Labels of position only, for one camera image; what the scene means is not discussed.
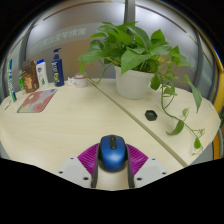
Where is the pastel floral print mouse pad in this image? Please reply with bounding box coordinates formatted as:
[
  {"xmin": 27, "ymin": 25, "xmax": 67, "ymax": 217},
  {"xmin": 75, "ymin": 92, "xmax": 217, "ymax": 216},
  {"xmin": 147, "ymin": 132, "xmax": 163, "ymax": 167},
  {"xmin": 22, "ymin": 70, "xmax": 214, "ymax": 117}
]
[{"xmin": 16, "ymin": 88, "xmax": 59, "ymax": 114}]

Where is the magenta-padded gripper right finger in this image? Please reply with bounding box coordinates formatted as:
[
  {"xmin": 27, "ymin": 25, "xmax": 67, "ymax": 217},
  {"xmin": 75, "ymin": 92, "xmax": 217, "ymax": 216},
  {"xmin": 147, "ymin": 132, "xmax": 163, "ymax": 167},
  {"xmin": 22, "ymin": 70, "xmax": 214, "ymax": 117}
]
[{"xmin": 124, "ymin": 143, "xmax": 169, "ymax": 189}]

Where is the white and green tall tube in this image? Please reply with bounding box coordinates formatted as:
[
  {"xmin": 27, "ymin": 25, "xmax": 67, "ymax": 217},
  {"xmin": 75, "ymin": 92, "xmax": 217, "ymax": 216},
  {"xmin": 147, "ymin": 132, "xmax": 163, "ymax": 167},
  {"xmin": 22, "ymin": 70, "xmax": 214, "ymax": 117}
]
[{"xmin": 6, "ymin": 58, "xmax": 18, "ymax": 103}]

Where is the small round white tin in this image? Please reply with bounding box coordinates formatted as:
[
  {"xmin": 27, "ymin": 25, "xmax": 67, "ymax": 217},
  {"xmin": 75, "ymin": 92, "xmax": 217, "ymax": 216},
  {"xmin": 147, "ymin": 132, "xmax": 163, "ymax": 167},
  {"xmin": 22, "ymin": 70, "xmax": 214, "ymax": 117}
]
[{"xmin": 73, "ymin": 72, "xmax": 89, "ymax": 88}]

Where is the white bottle with blue cap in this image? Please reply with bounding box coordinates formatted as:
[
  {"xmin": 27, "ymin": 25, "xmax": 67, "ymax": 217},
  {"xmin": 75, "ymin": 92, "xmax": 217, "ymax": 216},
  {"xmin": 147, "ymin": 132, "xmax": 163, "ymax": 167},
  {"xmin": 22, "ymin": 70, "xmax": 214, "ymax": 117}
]
[{"xmin": 35, "ymin": 58, "xmax": 50, "ymax": 90}]

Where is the clear bottle with green label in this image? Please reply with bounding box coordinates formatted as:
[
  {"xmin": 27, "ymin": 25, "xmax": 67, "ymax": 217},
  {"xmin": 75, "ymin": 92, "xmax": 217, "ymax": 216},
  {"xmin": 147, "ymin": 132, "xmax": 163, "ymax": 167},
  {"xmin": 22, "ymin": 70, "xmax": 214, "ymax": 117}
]
[{"xmin": 18, "ymin": 69, "xmax": 26, "ymax": 92}]

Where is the brown cardboard carton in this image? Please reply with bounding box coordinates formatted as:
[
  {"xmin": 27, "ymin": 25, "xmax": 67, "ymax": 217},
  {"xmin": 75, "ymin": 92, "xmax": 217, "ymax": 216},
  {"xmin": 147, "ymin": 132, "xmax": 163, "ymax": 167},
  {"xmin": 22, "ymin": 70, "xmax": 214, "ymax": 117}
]
[{"xmin": 21, "ymin": 60, "xmax": 40, "ymax": 94}]

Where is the crumpled white tissue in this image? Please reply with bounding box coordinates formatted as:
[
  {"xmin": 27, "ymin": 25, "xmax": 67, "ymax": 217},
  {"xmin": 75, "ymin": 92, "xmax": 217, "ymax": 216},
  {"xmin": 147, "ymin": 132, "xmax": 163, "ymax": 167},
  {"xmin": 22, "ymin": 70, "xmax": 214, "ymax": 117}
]
[{"xmin": 67, "ymin": 76, "xmax": 77, "ymax": 87}]

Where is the black hexagonal desk cap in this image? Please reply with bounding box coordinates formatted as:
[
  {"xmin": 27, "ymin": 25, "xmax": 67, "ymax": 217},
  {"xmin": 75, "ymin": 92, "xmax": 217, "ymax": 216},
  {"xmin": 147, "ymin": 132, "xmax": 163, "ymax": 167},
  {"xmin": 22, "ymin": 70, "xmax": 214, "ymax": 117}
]
[{"xmin": 144, "ymin": 109, "xmax": 158, "ymax": 122}]

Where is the blue and black computer mouse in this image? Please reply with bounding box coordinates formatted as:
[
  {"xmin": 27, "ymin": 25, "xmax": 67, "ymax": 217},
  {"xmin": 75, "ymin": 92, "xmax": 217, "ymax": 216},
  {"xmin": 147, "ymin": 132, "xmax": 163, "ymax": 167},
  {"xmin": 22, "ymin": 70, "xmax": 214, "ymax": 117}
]
[{"xmin": 97, "ymin": 134, "xmax": 129, "ymax": 173}]

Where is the dark blue pump bottle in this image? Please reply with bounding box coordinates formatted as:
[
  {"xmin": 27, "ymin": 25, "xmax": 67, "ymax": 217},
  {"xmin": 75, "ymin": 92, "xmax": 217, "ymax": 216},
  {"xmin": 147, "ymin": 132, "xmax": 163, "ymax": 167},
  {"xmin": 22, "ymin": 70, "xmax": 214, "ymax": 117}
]
[{"xmin": 50, "ymin": 47, "xmax": 65, "ymax": 88}]

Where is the green plant in white pot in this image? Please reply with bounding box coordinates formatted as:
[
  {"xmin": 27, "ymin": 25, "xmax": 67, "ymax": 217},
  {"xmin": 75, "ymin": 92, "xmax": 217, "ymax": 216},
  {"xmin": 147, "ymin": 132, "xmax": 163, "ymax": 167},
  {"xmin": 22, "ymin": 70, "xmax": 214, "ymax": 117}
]
[{"xmin": 77, "ymin": 21, "xmax": 206, "ymax": 151}]

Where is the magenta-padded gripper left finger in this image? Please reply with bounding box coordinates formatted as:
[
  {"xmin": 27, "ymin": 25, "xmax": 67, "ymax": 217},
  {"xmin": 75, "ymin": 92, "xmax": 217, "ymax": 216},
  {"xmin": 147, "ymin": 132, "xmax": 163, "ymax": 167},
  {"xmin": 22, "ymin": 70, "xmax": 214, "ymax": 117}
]
[{"xmin": 54, "ymin": 142, "xmax": 101, "ymax": 190}]

